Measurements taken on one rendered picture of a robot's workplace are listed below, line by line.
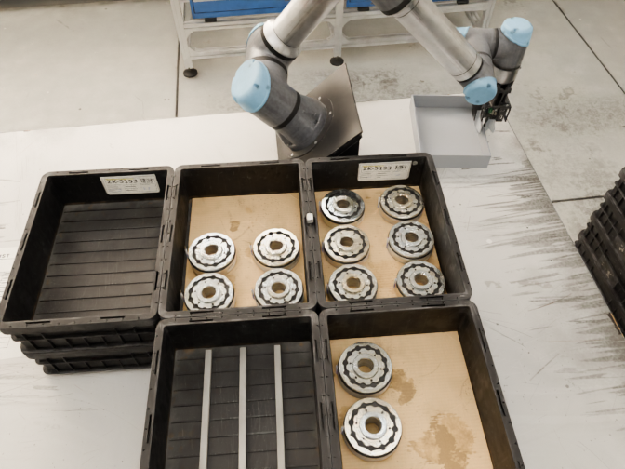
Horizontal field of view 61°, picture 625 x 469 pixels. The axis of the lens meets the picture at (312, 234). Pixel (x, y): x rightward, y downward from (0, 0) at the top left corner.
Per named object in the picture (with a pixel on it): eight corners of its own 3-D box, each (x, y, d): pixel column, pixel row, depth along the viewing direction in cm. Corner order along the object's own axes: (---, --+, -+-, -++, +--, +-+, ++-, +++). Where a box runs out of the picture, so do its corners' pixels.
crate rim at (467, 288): (304, 165, 125) (304, 157, 123) (429, 158, 126) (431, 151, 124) (317, 314, 101) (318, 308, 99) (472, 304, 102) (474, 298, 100)
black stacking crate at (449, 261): (305, 193, 132) (305, 160, 123) (421, 186, 134) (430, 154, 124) (318, 336, 108) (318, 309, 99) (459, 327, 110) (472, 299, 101)
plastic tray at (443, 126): (409, 107, 169) (411, 94, 165) (471, 107, 169) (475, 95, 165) (418, 167, 153) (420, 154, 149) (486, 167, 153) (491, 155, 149)
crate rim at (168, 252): (177, 171, 123) (175, 165, 121) (304, 165, 125) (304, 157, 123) (159, 325, 99) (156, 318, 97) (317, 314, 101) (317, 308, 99)
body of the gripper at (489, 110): (479, 123, 148) (490, 87, 138) (473, 103, 153) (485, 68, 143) (506, 124, 148) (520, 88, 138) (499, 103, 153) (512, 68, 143)
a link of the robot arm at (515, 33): (498, 14, 131) (532, 15, 131) (485, 52, 140) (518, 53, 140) (503, 32, 126) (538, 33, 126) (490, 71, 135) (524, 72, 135)
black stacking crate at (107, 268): (62, 206, 130) (44, 174, 120) (184, 199, 131) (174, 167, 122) (20, 355, 106) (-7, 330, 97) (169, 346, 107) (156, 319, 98)
